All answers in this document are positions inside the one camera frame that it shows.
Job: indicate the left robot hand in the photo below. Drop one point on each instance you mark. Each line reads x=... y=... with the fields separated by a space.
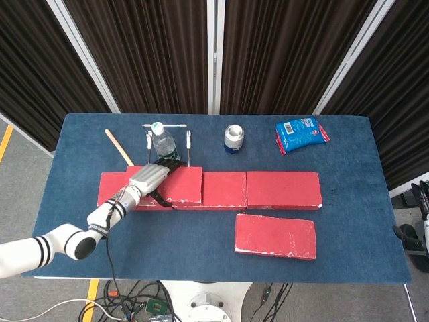
x=149 y=176

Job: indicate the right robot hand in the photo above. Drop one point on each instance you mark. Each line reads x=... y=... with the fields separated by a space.
x=425 y=231

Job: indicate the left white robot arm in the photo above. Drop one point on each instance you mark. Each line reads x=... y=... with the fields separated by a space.
x=23 y=255

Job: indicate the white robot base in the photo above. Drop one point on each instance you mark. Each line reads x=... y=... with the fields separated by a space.
x=204 y=302

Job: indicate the clear bottle green label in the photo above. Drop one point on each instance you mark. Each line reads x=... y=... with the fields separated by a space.
x=164 y=144

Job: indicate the wooden stick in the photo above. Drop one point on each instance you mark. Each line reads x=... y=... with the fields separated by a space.
x=117 y=146

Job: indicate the blue table cloth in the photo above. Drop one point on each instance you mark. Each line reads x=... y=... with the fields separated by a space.
x=167 y=241

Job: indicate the white table leg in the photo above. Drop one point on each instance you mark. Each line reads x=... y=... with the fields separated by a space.
x=410 y=302

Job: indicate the blue white can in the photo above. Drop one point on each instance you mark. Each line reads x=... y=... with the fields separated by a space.
x=233 y=141

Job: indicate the dark pleated partition panel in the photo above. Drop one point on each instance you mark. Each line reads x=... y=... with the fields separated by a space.
x=285 y=50
x=151 y=50
x=402 y=100
x=33 y=84

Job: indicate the green circuit board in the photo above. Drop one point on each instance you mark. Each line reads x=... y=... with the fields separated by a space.
x=155 y=307

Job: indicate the blue snack bag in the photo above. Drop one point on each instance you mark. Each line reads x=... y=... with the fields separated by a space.
x=300 y=135

